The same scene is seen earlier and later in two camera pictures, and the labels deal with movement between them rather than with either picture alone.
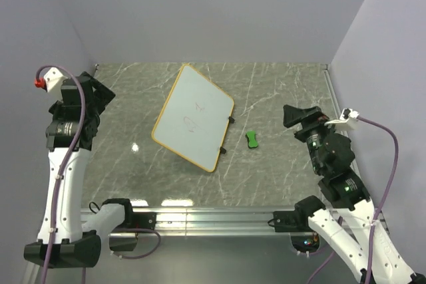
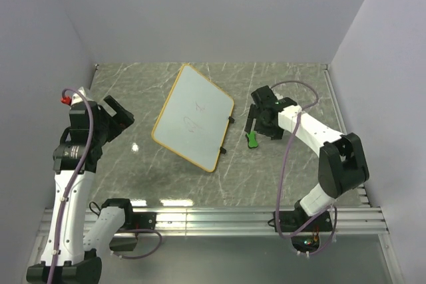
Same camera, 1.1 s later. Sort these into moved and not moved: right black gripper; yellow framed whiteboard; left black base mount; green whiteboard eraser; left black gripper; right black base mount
Moved: left black gripper; right black gripper
Not moved: left black base mount; yellow framed whiteboard; green whiteboard eraser; right black base mount
